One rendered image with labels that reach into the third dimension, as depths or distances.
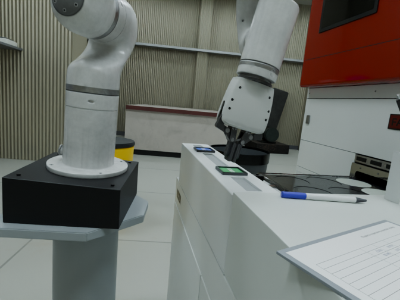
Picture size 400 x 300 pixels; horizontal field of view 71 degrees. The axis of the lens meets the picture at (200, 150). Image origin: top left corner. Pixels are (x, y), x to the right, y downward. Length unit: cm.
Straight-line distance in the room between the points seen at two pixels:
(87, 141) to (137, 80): 776
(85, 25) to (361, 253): 59
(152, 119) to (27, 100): 209
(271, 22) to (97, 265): 67
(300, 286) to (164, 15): 849
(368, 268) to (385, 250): 6
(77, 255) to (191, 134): 493
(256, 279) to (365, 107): 88
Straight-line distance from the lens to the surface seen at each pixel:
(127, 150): 232
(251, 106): 58
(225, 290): 52
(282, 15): 61
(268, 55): 58
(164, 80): 834
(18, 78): 509
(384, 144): 108
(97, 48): 76
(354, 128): 118
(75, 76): 69
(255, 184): 54
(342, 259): 31
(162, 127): 556
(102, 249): 77
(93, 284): 81
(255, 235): 39
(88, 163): 70
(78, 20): 65
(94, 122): 68
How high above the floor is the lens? 110
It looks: 9 degrees down
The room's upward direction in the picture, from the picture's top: 5 degrees clockwise
